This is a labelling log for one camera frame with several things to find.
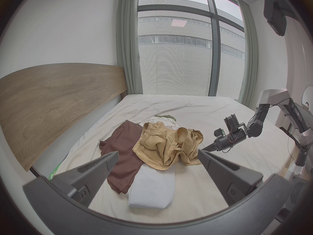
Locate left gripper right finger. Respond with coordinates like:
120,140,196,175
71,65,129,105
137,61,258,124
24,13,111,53
197,149,264,207

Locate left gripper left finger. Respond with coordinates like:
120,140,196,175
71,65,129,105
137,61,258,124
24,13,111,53
52,151,120,207

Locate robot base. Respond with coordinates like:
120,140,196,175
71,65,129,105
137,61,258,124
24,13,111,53
276,112,313,180

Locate bed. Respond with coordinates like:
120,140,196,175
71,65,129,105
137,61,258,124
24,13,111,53
0,63,298,224

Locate brown garment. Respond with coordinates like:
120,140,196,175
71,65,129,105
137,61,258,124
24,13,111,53
99,120,145,195

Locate green plastic bag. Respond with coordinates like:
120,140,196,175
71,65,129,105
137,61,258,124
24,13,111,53
48,162,63,181

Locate white folded garment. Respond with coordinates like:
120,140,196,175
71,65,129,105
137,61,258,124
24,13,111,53
127,164,176,209

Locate white crumpled garment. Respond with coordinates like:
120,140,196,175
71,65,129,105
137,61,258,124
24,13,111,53
136,116,179,131

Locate tan shorts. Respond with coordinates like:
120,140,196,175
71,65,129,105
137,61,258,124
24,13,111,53
132,121,204,172

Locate olive green garment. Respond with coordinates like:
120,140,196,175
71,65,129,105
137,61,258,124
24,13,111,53
154,115,177,122

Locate grey-green curtain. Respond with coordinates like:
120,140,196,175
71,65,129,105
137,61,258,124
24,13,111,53
116,0,144,95
236,0,260,110

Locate window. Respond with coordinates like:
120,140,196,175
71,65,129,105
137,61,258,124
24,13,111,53
137,0,246,100

